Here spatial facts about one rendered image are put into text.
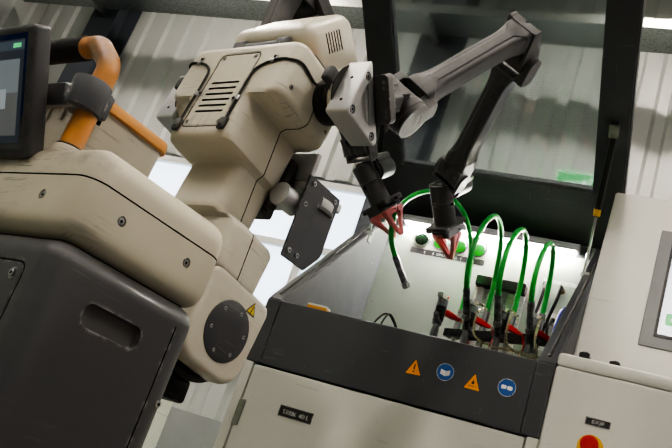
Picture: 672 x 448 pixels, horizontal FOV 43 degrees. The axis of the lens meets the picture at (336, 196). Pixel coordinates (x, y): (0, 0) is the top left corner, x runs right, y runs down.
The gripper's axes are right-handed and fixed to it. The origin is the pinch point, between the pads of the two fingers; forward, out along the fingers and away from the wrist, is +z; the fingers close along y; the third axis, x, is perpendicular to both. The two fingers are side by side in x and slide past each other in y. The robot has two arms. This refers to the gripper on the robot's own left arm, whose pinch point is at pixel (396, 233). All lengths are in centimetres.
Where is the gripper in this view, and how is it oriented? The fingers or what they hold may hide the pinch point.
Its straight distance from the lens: 220.4
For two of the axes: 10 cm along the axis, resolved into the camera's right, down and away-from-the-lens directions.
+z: 4.6, 8.9, -0.7
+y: -5.7, 3.5, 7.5
